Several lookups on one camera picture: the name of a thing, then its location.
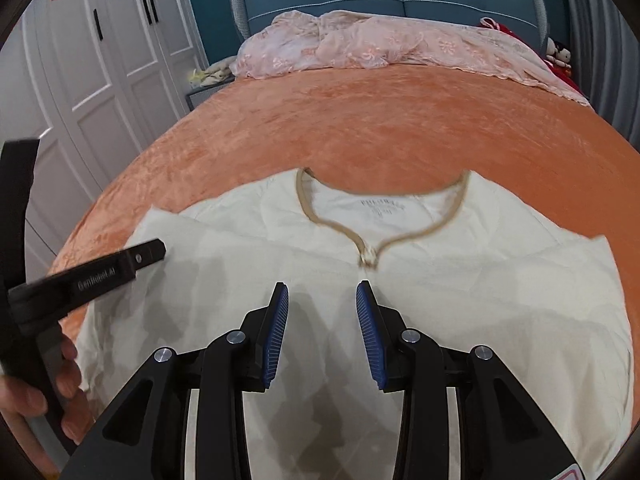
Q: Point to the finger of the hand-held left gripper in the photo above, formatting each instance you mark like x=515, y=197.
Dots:
x=95, y=276

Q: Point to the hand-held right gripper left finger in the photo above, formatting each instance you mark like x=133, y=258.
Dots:
x=279, y=332

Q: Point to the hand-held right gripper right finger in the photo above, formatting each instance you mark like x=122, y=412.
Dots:
x=369, y=332

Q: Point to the cream shirt with tan collar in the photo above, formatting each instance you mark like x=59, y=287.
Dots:
x=450, y=285

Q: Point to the person's left hand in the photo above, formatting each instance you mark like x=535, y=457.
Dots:
x=30, y=410

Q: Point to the white wardrobe doors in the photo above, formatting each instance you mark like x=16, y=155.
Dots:
x=100, y=85

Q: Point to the orange plush blanket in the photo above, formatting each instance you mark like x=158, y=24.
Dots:
x=350, y=120

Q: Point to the pale yellow cloth bundle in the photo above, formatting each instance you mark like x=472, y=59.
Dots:
x=212, y=72

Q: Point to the pink lace quilt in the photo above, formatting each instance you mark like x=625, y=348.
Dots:
x=400, y=42

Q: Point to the red cloth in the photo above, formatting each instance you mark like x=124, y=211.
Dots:
x=565, y=80

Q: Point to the small doll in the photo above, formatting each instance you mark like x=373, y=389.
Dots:
x=557, y=52

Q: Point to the grey curtain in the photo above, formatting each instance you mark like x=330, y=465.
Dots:
x=605, y=50

